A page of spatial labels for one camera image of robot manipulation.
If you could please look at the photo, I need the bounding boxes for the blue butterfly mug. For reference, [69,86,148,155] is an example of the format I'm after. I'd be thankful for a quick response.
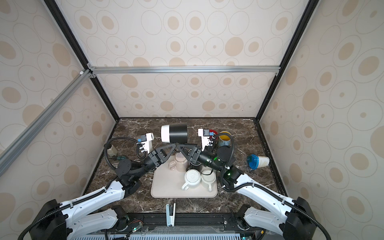
[217,131,232,148]

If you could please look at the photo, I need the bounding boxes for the plain white mug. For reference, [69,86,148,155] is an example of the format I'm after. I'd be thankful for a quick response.
[201,170,216,192]

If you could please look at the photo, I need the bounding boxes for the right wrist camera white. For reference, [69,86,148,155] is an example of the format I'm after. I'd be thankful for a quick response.
[198,129,214,151]

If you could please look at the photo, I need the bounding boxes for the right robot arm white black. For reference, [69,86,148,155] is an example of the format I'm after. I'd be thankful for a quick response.
[171,133,331,240]

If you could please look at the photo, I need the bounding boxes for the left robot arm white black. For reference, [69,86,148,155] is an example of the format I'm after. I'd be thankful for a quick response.
[18,144,177,240]

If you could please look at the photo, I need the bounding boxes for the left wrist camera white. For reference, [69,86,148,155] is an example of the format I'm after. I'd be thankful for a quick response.
[138,133,154,153]

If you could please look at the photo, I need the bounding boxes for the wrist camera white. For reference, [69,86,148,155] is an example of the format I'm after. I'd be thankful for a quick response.
[198,129,214,151]
[138,133,154,153]

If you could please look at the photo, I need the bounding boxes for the pink iridescent mug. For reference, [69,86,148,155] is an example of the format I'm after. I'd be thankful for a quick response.
[168,153,189,173]

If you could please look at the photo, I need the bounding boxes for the black skull mug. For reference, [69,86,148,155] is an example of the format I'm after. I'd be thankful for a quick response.
[209,130,218,138]

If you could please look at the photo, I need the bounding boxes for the black white mug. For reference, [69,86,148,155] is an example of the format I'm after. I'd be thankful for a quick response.
[161,123,188,144]

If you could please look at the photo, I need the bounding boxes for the beige rectangular tray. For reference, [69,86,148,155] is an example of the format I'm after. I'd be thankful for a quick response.
[151,156,218,199]

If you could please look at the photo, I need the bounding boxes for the white ribbed-base mug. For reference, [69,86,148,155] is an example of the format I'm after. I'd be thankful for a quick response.
[182,169,201,191]

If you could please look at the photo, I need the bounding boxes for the small black mug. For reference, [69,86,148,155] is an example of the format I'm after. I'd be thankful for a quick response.
[190,163,202,172]

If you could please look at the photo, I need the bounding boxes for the left diagonal aluminium bar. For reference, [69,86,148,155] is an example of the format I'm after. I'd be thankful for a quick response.
[1,69,91,175]

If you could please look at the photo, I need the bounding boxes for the horizontal aluminium frame bar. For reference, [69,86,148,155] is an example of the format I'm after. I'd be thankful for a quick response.
[90,66,280,74]

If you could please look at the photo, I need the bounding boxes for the blue white plastic bottle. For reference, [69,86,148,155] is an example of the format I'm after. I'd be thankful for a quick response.
[247,154,270,170]

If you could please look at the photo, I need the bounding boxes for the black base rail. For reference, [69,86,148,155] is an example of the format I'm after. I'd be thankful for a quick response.
[53,211,313,240]

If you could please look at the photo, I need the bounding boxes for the white blue clip stand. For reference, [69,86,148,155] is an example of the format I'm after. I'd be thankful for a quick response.
[166,203,176,227]

